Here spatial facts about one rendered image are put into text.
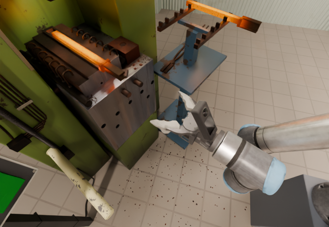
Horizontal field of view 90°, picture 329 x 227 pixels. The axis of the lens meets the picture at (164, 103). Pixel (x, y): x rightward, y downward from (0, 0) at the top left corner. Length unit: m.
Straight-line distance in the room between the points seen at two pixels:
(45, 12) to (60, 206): 1.29
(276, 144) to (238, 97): 1.43
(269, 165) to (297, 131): 0.13
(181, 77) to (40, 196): 1.39
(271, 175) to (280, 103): 1.70
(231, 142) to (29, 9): 1.01
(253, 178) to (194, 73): 0.65
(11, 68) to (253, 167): 0.77
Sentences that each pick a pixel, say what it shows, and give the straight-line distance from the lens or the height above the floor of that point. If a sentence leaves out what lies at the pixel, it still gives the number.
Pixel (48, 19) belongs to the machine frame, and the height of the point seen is 1.00.
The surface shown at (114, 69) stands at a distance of 0.64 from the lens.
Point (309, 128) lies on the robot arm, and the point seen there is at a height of 1.06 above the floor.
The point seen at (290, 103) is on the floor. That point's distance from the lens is 2.21.
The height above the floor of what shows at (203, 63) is 0.76.
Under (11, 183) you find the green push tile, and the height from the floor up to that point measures 1.00.
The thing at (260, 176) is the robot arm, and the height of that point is 1.01.
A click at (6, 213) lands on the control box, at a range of 0.59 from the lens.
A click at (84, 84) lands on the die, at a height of 0.97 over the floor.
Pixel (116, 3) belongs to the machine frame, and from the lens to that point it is 0.86.
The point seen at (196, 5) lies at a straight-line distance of 1.02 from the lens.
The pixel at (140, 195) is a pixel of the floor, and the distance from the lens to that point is 1.45.
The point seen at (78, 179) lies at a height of 0.64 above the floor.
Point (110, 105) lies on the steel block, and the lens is 0.75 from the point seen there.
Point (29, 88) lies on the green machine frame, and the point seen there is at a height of 0.97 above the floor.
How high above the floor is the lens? 1.43
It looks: 55 degrees down
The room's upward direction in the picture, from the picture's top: straight up
